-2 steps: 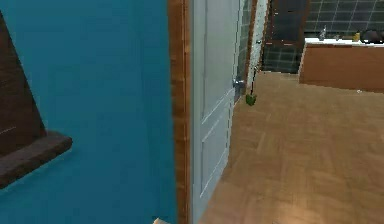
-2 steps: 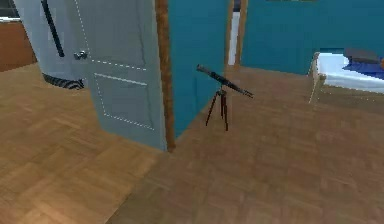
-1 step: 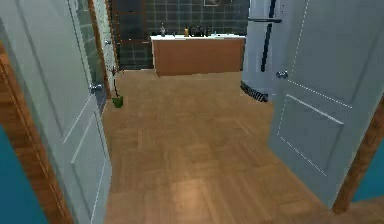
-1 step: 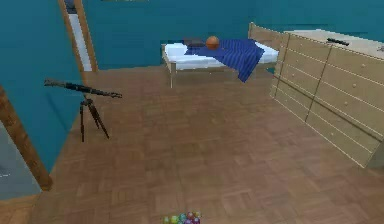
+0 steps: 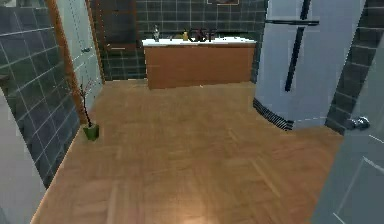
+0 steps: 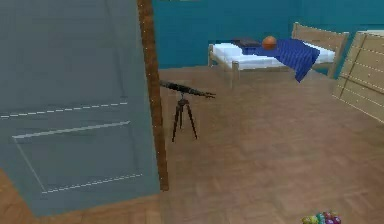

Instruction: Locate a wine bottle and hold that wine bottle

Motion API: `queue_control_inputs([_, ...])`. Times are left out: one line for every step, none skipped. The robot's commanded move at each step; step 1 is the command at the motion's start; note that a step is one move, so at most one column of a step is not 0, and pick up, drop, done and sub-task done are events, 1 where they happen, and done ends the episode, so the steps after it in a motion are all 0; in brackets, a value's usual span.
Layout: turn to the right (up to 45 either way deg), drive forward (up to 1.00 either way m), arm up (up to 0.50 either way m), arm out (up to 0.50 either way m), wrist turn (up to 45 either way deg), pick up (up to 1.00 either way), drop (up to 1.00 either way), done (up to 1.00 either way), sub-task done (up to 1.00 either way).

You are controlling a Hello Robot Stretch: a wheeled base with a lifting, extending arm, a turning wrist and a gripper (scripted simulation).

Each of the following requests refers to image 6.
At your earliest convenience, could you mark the light wooden chest of drawers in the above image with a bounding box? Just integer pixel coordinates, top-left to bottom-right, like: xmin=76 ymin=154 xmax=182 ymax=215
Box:
xmin=331 ymin=30 xmax=384 ymax=124

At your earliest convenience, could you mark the multicoloured round object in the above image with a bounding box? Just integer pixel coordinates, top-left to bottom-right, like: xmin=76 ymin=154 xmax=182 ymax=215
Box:
xmin=301 ymin=210 xmax=343 ymax=224

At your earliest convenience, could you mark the wooden bed white mattress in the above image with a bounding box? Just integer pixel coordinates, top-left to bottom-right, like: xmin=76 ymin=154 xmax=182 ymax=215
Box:
xmin=207 ymin=22 xmax=350 ymax=90

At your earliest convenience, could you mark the grey room door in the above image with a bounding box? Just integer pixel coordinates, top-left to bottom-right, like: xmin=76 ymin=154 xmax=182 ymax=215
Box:
xmin=0 ymin=0 xmax=170 ymax=218

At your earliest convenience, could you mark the black telescope on tripod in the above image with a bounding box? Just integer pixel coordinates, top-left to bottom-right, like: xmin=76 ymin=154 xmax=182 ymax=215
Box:
xmin=158 ymin=80 xmax=217 ymax=143

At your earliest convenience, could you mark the blue striped blanket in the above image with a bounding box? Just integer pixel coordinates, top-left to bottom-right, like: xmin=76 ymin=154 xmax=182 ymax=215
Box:
xmin=240 ymin=38 xmax=321 ymax=84

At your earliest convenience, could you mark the orange basketball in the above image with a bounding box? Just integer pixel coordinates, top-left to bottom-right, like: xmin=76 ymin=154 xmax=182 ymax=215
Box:
xmin=261 ymin=35 xmax=278 ymax=51

